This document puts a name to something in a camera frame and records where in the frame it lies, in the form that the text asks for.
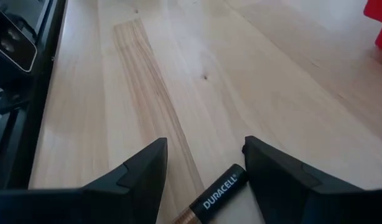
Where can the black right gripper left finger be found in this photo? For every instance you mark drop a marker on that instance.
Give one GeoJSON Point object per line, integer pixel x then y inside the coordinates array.
{"type": "Point", "coordinates": [69, 207]}

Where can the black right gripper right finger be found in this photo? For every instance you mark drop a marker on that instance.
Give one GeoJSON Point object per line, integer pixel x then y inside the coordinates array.
{"type": "Point", "coordinates": [318, 207]}

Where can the red plastic bin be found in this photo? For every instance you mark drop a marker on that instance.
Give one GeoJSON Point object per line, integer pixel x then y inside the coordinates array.
{"type": "Point", "coordinates": [380, 25]}

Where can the black table edge frame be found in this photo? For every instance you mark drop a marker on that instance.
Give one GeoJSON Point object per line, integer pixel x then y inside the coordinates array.
{"type": "Point", "coordinates": [32, 124]}

